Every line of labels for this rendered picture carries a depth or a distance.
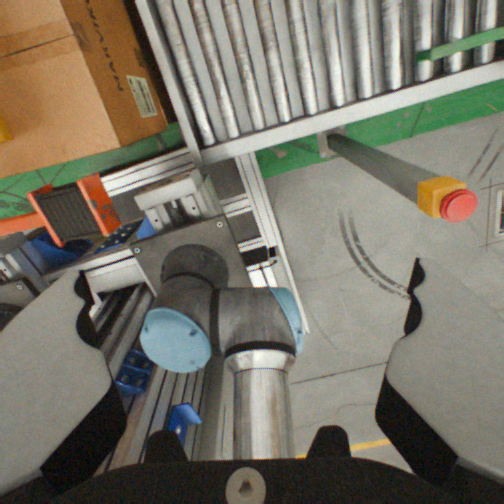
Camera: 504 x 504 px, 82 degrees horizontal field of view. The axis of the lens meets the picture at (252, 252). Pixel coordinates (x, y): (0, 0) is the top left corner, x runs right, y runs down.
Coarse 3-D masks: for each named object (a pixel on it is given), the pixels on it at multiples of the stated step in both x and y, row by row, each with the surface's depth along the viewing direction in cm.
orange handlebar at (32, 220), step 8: (16, 216) 44; (24, 216) 43; (32, 216) 43; (0, 224) 44; (8, 224) 44; (16, 224) 44; (24, 224) 44; (32, 224) 44; (40, 224) 44; (0, 232) 44; (8, 232) 44
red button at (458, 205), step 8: (456, 192) 58; (464, 192) 58; (472, 192) 58; (448, 200) 59; (456, 200) 58; (464, 200) 58; (472, 200) 58; (440, 208) 60; (448, 208) 59; (456, 208) 59; (464, 208) 59; (472, 208) 59; (448, 216) 60; (456, 216) 60; (464, 216) 60
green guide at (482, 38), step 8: (480, 32) 84; (488, 32) 78; (496, 32) 78; (456, 40) 81; (464, 40) 79; (472, 40) 79; (480, 40) 79; (488, 40) 79; (496, 40) 79; (432, 48) 80; (440, 48) 79; (448, 48) 80; (456, 48) 80; (464, 48) 80; (416, 56) 87; (424, 56) 83; (432, 56) 80; (440, 56) 80
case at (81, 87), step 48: (0, 0) 50; (48, 0) 51; (96, 0) 65; (0, 48) 54; (48, 48) 54; (96, 48) 60; (0, 96) 57; (48, 96) 57; (96, 96) 57; (144, 96) 82; (0, 144) 62; (48, 144) 62; (96, 144) 62
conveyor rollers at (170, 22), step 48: (192, 0) 81; (288, 0) 82; (384, 0) 83; (432, 0) 82; (480, 0) 83; (240, 48) 86; (336, 48) 87; (384, 48) 89; (480, 48) 88; (192, 96) 92; (288, 96) 94; (336, 96) 93
